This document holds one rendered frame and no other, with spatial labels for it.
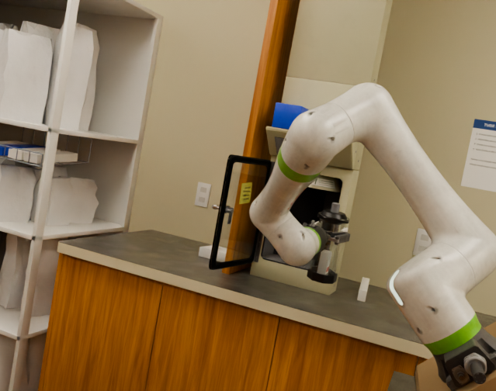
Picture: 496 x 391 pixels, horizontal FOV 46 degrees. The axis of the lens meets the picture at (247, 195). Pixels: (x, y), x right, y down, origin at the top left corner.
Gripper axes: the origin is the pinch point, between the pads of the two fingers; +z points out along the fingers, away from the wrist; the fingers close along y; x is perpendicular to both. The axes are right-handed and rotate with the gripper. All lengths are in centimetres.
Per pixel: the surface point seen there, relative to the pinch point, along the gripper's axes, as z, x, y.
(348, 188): 16.5, -12.8, 0.8
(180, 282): -19, 28, 44
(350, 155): 10.3, -25.1, 0.8
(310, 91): 19, -45, 23
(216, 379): -18, 58, 25
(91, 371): -20, 72, 75
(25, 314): -17, 62, 114
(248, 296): -17.6, 25.3, 18.5
